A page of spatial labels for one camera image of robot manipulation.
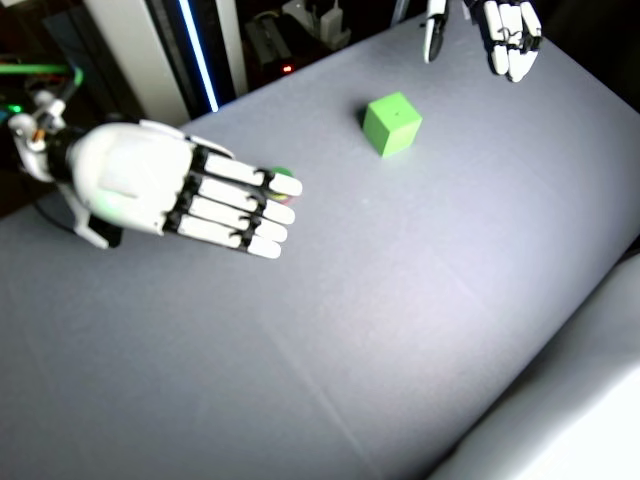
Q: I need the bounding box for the small multicoloured toy ball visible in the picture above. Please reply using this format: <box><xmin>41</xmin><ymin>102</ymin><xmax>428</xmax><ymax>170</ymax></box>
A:
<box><xmin>268</xmin><ymin>166</ymin><xmax>298</xmax><ymax>206</ymax></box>

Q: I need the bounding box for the white upright column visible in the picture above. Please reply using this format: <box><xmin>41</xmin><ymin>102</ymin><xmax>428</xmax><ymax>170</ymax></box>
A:
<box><xmin>83</xmin><ymin>0</ymin><xmax>192</xmax><ymax>126</ymax></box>

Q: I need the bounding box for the blue light strip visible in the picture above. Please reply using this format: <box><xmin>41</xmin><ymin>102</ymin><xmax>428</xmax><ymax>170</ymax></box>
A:
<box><xmin>177</xmin><ymin>0</ymin><xmax>221</xmax><ymax>114</ymax></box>

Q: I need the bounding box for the black box with red light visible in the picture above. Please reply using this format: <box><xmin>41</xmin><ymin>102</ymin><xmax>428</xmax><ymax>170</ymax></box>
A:
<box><xmin>248</xmin><ymin>47</ymin><xmax>314</xmax><ymax>87</ymax></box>

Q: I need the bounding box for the grey table cloth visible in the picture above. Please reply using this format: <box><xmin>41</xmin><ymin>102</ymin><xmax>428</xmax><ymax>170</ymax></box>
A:
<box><xmin>0</xmin><ymin>10</ymin><xmax>635</xmax><ymax>480</ymax></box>

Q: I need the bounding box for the white power adapter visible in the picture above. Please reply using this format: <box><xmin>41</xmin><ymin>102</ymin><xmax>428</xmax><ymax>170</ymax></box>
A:
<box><xmin>318</xmin><ymin>0</ymin><xmax>342</xmax><ymax>37</ymax></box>

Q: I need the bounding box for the green foam cube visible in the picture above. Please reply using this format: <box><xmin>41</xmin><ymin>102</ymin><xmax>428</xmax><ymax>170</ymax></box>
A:
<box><xmin>360</xmin><ymin>91</ymin><xmax>424</xmax><ymax>159</ymax></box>

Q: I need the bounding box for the green lit cable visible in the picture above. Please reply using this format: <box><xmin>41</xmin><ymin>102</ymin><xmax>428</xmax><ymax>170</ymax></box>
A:
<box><xmin>0</xmin><ymin>62</ymin><xmax>85</xmax><ymax>99</ymax></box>

